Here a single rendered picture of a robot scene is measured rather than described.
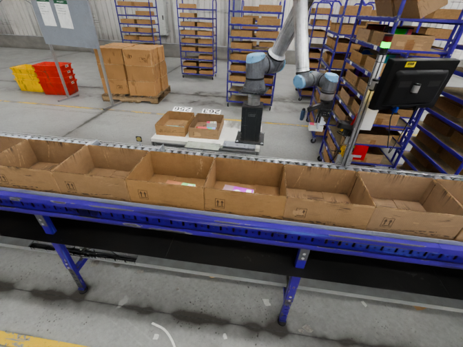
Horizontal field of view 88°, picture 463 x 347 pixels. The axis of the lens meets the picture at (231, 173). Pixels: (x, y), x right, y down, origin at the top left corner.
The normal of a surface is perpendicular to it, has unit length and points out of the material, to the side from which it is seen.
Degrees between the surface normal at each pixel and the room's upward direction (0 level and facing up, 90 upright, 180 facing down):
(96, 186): 90
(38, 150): 90
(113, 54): 91
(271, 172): 90
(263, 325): 0
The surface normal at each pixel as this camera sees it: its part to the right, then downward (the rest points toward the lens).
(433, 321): 0.04, -0.83
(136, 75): -0.05, 0.55
